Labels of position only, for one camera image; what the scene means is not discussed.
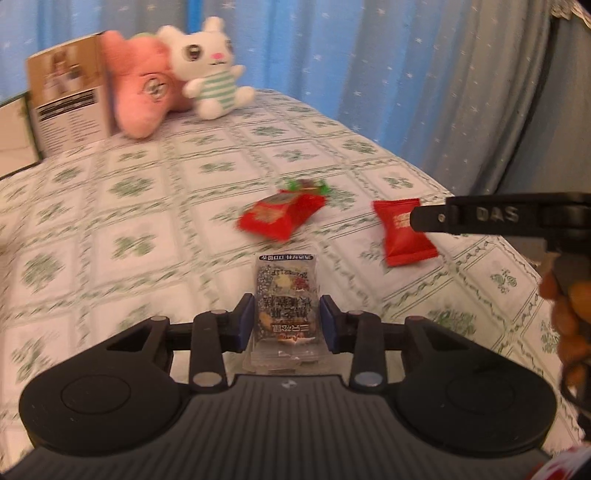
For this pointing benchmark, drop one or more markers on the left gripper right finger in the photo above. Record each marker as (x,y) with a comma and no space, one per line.
(360,333)

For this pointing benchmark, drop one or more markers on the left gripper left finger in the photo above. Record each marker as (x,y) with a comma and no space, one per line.
(214,333)

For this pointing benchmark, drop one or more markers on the clear sesame snack packet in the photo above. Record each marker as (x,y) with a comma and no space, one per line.
(287,332)

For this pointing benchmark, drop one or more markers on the red square snack packet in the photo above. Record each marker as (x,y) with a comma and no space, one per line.
(402,244)

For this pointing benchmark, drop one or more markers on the large red snack packet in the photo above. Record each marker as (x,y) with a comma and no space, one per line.
(278,216)

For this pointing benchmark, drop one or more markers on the person's right hand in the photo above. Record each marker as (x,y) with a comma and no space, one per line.
(568,313)

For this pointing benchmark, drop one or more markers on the grey side curtain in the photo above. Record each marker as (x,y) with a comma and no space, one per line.
(553,152)

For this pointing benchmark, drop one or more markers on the floral white tablecloth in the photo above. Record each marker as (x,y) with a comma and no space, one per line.
(101,237)

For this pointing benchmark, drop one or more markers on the blue star curtain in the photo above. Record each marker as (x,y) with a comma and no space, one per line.
(444,84)

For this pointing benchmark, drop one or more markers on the pink star plush toy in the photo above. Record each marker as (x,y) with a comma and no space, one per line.
(144,88)

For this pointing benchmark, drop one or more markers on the white flat cardboard box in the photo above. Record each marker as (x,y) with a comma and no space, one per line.
(19,149)

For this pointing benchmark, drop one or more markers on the white bunny plush toy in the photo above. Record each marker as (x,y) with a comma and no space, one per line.
(205,63)

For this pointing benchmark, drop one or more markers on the tall product box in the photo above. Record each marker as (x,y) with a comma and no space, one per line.
(69,95)

